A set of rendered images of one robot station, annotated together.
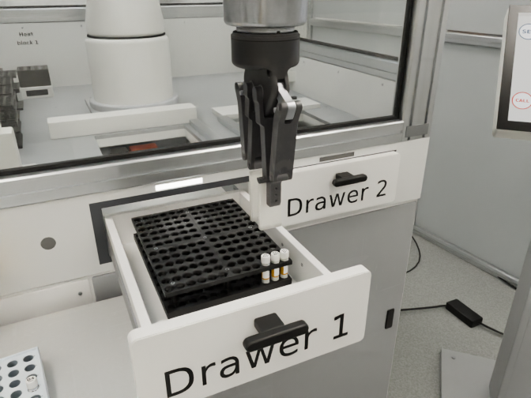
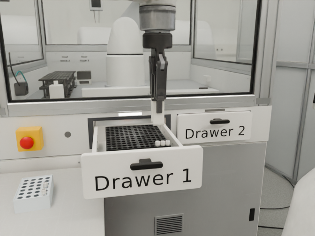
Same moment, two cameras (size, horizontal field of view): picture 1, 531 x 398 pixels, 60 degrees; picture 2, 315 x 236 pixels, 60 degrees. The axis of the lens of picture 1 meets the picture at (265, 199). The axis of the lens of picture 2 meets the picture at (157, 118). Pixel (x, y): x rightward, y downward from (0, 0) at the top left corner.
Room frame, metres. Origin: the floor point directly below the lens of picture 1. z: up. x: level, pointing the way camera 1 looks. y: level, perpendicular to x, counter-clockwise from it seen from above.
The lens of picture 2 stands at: (-0.17, -0.17, 1.16)
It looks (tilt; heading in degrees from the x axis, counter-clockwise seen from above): 15 degrees down; 14
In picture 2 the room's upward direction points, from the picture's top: straight up
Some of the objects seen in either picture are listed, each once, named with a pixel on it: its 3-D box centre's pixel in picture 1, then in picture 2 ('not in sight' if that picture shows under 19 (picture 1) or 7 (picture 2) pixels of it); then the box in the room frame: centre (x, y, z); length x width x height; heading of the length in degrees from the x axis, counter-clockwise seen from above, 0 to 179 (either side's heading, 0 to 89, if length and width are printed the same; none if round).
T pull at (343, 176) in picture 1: (346, 178); (218, 121); (0.81, -0.16, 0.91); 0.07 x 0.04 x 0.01; 115
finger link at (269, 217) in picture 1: (269, 202); (158, 112); (0.51, -0.01, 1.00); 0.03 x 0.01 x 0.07; 115
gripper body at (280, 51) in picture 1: (265, 72); (157, 51); (0.53, 0.00, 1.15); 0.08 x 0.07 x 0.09; 25
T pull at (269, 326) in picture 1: (271, 328); (146, 163); (0.39, -0.01, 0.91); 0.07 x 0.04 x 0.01; 115
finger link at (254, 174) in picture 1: (261, 194); (156, 110); (0.54, 0.01, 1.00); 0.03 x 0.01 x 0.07; 115
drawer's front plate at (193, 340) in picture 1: (261, 336); (144, 171); (0.41, 0.00, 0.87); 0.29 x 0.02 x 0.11; 115
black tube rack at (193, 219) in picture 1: (205, 255); (134, 144); (0.60, 0.09, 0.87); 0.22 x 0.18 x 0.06; 25
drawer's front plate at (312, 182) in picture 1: (337, 188); (214, 127); (0.84, -0.14, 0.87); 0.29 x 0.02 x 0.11; 115
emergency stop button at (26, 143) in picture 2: not in sight; (27, 142); (0.52, 0.42, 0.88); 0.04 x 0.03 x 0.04; 115
